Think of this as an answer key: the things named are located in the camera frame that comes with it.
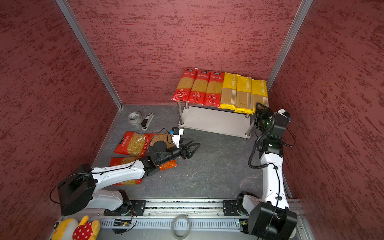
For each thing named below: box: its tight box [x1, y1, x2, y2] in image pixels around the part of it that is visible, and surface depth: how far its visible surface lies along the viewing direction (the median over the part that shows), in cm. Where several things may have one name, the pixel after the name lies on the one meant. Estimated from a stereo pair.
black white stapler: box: [141, 112, 154, 131], surface depth 108 cm
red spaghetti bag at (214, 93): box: [203, 71, 225, 108], surface depth 80 cm
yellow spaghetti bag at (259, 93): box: [251, 79, 269, 114], surface depth 79 cm
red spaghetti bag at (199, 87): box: [187, 70, 211, 105], surface depth 81 cm
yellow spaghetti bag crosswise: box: [218, 72, 238, 110], surface depth 79 cm
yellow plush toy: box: [50, 215, 101, 240], surface depth 65 cm
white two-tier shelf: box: [177, 101, 255, 139], surface depth 106 cm
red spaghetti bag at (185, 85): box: [171, 67, 198, 102], surface depth 83 cm
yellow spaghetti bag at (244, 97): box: [234, 75, 256, 115], surface depth 77 cm
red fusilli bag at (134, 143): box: [113, 131, 156, 157], surface depth 96 cm
